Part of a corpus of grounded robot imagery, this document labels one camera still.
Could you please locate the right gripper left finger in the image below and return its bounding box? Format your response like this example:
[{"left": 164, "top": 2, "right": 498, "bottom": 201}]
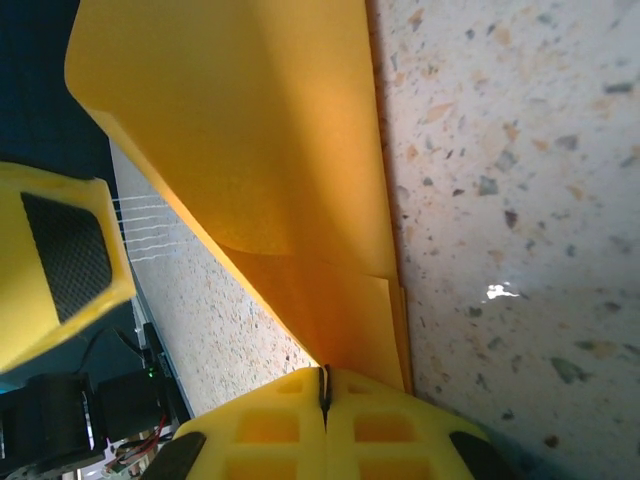
[{"left": 155, "top": 366, "right": 329, "bottom": 480}]

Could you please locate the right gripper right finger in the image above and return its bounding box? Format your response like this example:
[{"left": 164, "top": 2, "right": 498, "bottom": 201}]
[{"left": 324, "top": 367, "right": 524, "bottom": 480}]

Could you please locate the orange square paper sheet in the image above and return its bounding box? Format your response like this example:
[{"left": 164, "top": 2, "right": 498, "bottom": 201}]
[{"left": 64, "top": 0, "right": 415, "bottom": 396}]

